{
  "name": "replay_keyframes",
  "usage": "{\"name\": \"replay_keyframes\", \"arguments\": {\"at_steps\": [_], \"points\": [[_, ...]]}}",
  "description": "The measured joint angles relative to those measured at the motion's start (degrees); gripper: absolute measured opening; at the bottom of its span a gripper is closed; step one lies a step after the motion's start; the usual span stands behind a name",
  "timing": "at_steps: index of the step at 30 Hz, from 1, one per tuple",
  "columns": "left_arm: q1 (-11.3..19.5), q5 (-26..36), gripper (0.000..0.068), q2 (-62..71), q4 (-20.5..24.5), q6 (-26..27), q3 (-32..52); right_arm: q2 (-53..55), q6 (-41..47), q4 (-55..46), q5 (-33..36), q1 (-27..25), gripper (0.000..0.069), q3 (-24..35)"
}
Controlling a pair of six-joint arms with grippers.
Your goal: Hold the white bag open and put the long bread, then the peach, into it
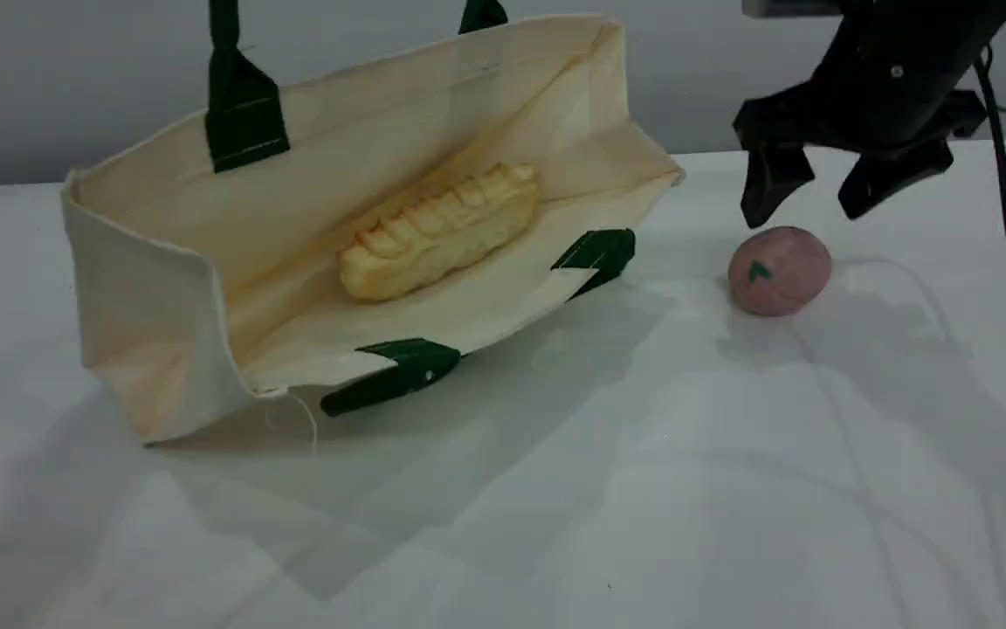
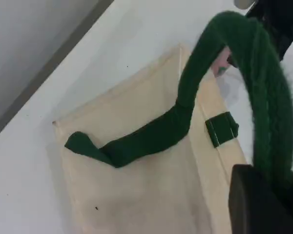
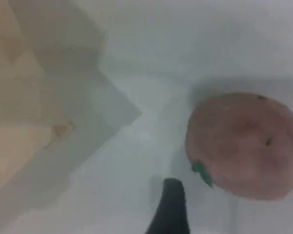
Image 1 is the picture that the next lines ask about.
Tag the pink peach with green leaf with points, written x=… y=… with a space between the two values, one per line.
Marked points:
x=782 y=275

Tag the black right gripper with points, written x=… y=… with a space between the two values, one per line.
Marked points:
x=896 y=79

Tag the long golden bread loaf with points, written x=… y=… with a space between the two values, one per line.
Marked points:
x=433 y=236

